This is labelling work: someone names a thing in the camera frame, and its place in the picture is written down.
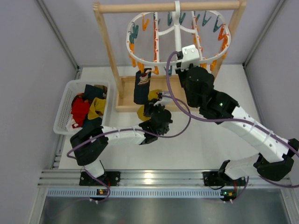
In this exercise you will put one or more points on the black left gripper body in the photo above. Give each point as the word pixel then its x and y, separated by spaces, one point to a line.
pixel 151 105

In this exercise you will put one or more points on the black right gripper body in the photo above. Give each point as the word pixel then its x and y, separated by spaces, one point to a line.
pixel 184 70

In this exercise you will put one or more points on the olive yellow sock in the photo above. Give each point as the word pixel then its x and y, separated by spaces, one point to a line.
pixel 153 95

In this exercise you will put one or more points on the red sock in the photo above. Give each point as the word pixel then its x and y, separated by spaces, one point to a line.
pixel 79 110

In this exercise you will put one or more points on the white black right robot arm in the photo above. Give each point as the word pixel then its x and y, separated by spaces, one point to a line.
pixel 274 159

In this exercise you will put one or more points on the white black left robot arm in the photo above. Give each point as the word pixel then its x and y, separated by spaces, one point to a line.
pixel 90 142

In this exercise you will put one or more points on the wooden hanger rack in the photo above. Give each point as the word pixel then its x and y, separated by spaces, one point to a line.
pixel 232 11

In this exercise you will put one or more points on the white round clip hanger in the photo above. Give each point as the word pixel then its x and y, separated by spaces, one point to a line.
pixel 174 21

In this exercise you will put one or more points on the pile of socks in basket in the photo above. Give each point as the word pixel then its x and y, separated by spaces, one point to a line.
pixel 91 92

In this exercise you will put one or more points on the dark navy sock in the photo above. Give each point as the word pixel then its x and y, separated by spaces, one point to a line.
pixel 142 86

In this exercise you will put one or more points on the white plastic basket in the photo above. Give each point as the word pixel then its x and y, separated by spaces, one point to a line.
pixel 62 123

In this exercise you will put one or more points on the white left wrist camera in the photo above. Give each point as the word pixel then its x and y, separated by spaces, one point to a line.
pixel 164 98

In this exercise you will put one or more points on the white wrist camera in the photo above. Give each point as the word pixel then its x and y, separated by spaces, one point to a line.
pixel 189 55
pixel 164 98

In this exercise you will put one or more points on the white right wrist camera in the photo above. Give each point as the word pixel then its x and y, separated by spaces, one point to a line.
pixel 189 55

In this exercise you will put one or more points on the white slotted cable duct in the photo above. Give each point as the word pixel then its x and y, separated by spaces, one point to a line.
pixel 135 193

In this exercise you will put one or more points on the aluminium mounting rail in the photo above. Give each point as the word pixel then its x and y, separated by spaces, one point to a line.
pixel 126 178

